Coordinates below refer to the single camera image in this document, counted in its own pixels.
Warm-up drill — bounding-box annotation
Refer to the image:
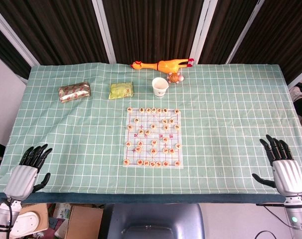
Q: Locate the white paper cup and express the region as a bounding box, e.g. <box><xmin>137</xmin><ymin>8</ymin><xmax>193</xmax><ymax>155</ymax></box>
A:
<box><xmin>151</xmin><ymin>77</ymin><xmax>169</xmax><ymax>98</ymax></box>

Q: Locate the white panel frame post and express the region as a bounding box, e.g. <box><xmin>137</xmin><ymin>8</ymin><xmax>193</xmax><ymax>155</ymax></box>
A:
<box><xmin>92</xmin><ymin>0</ymin><xmax>117</xmax><ymax>63</ymax></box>
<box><xmin>0</xmin><ymin>9</ymin><xmax>40</xmax><ymax>84</ymax></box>
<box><xmin>225</xmin><ymin>0</ymin><xmax>265</xmax><ymax>64</ymax></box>
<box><xmin>190</xmin><ymin>0</ymin><xmax>218</xmax><ymax>63</ymax></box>
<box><xmin>287</xmin><ymin>71</ymin><xmax>302</xmax><ymax>88</ymax></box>

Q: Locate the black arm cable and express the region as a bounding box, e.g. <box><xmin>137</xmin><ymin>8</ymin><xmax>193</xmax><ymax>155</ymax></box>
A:
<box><xmin>5</xmin><ymin>198</ymin><xmax>15</xmax><ymax>239</ymax></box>

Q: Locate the printed paper stack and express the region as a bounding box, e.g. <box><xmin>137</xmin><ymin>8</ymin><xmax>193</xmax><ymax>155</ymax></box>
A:
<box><xmin>52</xmin><ymin>203</ymin><xmax>72</xmax><ymax>221</ymax></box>

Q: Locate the brown cardboard box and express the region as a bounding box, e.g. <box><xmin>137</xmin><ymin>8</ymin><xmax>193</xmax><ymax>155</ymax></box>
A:
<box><xmin>65</xmin><ymin>204</ymin><xmax>104</xmax><ymax>239</ymax></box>

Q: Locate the yellow rubber chicken toy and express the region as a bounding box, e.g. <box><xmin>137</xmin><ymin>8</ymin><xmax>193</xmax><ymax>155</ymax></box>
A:
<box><xmin>130</xmin><ymin>58</ymin><xmax>195</xmax><ymax>74</ymax></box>

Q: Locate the brown spiral notebook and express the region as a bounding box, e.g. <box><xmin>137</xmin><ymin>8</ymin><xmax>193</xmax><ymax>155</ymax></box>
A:
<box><xmin>20</xmin><ymin>203</ymin><xmax>50</xmax><ymax>232</ymax></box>

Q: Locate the translucent xiangqi board sheet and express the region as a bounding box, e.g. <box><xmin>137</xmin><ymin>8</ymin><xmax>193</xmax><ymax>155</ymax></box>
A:
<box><xmin>123</xmin><ymin>109</ymin><xmax>184</xmax><ymax>169</ymax></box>

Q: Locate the white crumpled cloth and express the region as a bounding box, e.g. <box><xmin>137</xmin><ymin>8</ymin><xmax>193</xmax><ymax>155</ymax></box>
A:
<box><xmin>290</xmin><ymin>86</ymin><xmax>302</xmax><ymax>102</ymax></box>

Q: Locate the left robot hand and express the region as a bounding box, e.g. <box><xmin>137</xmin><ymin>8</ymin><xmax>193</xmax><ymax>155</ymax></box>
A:
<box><xmin>3</xmin><ymin>143</ymin><xmax>53</xmax><ymax>201</ymax></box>

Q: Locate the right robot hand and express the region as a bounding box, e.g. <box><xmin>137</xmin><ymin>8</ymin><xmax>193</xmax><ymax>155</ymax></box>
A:
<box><xmin>252</xmin><ymin>134</ymin><xmax>302</xmax><ymax>198</ymax></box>

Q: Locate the yellow-green snack packet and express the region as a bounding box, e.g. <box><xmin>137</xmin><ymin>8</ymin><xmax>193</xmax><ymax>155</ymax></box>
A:
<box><xmin>109</xmin><ymin>82</ymin><xmax>135</xmax><ymax>100</ymax></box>

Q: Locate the white oval plastic cover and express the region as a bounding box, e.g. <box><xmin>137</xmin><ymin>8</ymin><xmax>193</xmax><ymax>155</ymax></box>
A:
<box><xmin>9</xmin><ymin>211</ymin><xmax>41</xmax><ymax>238</ymax></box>

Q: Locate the small turtle toy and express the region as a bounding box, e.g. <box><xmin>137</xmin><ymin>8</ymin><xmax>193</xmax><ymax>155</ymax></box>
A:
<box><xmin>166</xmin><ymin>72</ymin><xmax>185</xmax><ymax>84</ymax></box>

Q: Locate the red-silver wrapped snack package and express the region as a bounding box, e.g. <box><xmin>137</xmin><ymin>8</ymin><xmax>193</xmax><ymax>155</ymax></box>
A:
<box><xmin>58</xmin><ymin>81</ymin><xmax>92</xmax><ymax>103</ymax></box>

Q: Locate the green checked tablecloth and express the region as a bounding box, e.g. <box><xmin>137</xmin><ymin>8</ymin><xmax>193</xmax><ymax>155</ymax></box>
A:
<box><xmin>0</xmin><ymin>62</ymin><xmax>302</xmax><ymax>204</ymax></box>

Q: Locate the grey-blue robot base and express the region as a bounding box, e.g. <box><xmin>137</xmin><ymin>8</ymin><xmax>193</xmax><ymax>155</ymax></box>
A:
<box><xmin>101</xmin><ymin>203</ymin><xmax>205</xmax><ymax>239</ymax></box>

